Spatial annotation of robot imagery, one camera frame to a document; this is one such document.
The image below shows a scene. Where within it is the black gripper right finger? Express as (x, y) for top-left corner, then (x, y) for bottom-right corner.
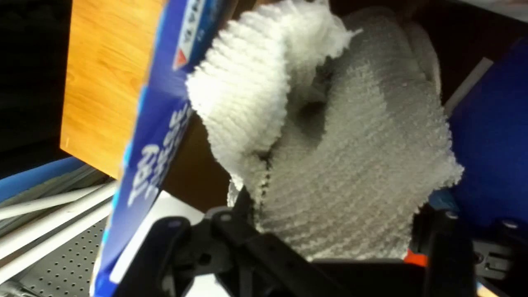
(409, 203), (528, 297)

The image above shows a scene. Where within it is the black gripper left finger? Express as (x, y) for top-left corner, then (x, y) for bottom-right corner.
(117, 188), (310, 297)

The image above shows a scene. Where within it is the white cloth towel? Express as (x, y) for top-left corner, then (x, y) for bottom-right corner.
(185, 0), (465, 260)

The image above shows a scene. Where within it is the blue cardboard snack box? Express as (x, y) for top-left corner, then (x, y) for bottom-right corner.
(89, 0), (528, 297)

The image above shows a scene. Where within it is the grey perforated workbench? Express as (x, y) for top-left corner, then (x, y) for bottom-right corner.
(0, 212), (112, 297)

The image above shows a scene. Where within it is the grey diagonal metal rail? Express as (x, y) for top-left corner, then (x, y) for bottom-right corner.
(0, 178), (121, 285)

